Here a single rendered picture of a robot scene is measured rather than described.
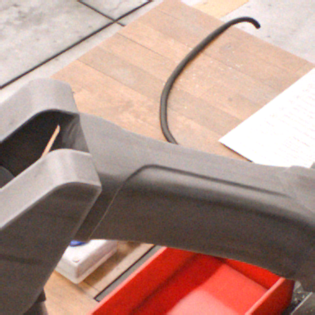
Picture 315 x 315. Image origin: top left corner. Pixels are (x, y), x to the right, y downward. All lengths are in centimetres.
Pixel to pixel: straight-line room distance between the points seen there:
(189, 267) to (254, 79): 35
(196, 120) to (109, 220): 71
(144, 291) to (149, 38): 48
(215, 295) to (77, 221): 53
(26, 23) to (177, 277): 203
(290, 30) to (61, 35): 68
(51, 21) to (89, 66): 169
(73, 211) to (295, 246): 16
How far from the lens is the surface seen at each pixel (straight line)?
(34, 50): 292
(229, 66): 136
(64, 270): 107
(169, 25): 143
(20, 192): 54
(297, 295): 108
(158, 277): 104
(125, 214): 57
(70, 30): 299
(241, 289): 107
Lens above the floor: 171
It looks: 44 degrees down
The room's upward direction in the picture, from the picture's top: straight up
